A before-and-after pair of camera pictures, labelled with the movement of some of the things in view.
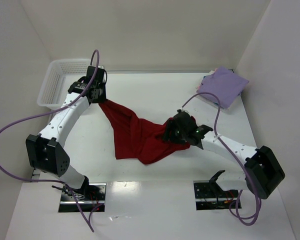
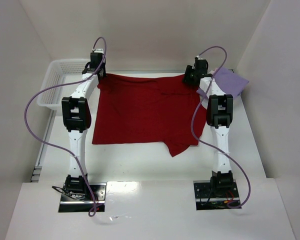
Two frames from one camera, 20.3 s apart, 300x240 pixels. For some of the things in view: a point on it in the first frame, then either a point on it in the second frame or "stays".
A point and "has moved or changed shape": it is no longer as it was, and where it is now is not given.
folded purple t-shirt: (225, 84) stays
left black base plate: (95, 197) stays
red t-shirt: (140, 140) has moved or changed shape
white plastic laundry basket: (61, 74) stays
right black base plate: (210, 196) stays
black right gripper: (170, 132) → (189, 78)
